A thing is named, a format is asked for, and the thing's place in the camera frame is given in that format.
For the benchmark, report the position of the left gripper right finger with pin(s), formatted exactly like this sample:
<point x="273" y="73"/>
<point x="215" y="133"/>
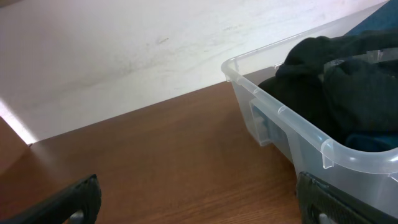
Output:
<point x="320" y="202"/>

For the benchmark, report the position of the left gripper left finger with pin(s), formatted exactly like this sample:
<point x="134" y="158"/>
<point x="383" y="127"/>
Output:
<point x="80" y="202"/>

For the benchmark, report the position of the blue shirt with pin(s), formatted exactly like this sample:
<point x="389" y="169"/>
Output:
<point x="368" y="141"/>

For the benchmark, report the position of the black garment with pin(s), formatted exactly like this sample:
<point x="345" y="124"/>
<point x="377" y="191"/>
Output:
<point x="332" y="84"/>

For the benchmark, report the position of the dark blue jeans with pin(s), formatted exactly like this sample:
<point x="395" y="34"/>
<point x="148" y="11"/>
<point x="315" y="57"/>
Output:
<point x="383" y="19"/>

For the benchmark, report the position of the clear plastic storage bin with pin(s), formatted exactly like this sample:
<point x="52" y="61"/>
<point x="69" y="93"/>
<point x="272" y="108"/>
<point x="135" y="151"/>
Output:
<point x="368" y="176"/>

